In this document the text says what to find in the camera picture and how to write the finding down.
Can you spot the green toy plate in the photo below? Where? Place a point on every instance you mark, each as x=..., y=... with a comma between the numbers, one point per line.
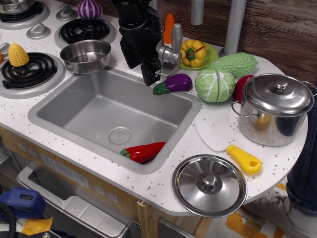
x=211, y=55

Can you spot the front left stove burner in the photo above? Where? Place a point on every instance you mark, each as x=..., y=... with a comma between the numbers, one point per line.
x=39, y=75

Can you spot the toy oven door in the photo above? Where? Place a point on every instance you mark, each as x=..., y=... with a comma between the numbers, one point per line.
x=75, y=212

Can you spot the green toy cabbage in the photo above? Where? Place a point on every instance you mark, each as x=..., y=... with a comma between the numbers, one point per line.
x=214, y=85

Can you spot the loose steel pot lid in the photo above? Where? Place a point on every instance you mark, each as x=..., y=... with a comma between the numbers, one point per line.
x=209, y=186

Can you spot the yellow handled white toy knife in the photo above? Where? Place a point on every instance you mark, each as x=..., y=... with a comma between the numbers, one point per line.
x=248, y=163

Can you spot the blue clamp tool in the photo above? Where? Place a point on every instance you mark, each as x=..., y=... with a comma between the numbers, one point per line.
x=25, y=203

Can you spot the stove burner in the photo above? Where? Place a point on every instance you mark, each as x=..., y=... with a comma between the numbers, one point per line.
x=81, y=29
x=39, y=75
x=36, y=14

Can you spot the orange toy carrot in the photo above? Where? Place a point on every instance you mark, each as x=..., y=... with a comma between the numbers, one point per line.
x=169, y=23

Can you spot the grey support pole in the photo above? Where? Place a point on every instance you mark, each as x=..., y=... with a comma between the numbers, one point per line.
x=235, y=21
x=197, y=12

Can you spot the person leg in jeans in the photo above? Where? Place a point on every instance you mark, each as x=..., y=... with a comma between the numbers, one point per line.
x=302, y=179

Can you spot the yellow toy bell pepper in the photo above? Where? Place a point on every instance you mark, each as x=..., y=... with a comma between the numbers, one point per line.
x=193, y=52

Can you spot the red toy chili pepper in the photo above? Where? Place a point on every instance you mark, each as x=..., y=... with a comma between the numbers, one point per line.
x=142, y=153

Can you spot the steel pot on back burner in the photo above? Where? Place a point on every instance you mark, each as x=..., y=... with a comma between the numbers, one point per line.
x=15, y=6

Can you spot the purple toy eggplant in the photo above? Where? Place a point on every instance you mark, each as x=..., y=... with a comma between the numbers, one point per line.
x=176, y=83

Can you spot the yellow toy corn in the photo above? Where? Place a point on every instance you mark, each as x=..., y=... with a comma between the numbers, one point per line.
x=17, y=55

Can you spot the silver toy faucet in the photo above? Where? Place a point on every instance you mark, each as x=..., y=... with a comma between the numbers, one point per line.
x=171, y=54

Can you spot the large steel pot with lid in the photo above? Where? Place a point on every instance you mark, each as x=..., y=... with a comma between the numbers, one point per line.
x=274, y=107

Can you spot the back right stove burner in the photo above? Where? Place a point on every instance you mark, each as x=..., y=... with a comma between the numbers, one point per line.
x=81, y=29

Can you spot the small steel pot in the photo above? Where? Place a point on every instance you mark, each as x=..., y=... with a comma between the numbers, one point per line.
x=86, y=57

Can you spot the grey sink basin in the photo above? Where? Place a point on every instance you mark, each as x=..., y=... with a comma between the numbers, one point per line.
x=110, y=110

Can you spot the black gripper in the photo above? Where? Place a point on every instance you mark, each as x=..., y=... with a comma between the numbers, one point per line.
x=140, y=30

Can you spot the white sneaker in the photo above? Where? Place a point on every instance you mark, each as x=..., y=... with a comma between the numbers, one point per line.
x=295, y=219

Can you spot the back left stove burner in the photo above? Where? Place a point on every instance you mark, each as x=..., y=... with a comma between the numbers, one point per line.
x=36, y=14

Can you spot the purple white toy onion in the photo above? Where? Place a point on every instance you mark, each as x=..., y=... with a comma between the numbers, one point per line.
x=89, y=9

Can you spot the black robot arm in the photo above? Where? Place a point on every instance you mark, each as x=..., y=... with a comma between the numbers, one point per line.
x=135, y=3

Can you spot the green toy bitter gourd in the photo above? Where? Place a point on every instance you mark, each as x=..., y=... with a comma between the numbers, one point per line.
x=238, y=64

